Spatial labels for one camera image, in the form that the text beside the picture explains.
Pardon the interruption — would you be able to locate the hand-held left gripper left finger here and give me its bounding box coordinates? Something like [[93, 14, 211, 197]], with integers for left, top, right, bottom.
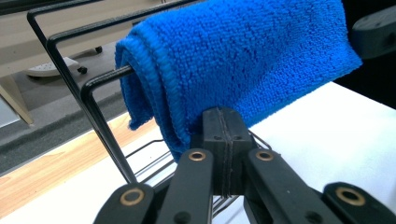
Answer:
[[190, 106, 230, 198]]

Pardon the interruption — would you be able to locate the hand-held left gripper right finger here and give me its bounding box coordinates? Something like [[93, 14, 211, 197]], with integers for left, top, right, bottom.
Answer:
[[222, 106, 255, 198]]

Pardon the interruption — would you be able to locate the blue cloth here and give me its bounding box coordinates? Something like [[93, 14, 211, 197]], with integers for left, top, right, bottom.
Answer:
[[114, 0, 364, 162]]

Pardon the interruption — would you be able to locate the black wire rack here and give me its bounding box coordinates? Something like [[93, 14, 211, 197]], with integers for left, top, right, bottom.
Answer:
[[26, 0, 273, 218]]

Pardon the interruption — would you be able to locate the white chair base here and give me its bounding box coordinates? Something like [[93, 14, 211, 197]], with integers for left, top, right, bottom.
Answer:
[[23, 46, 104, 78]]

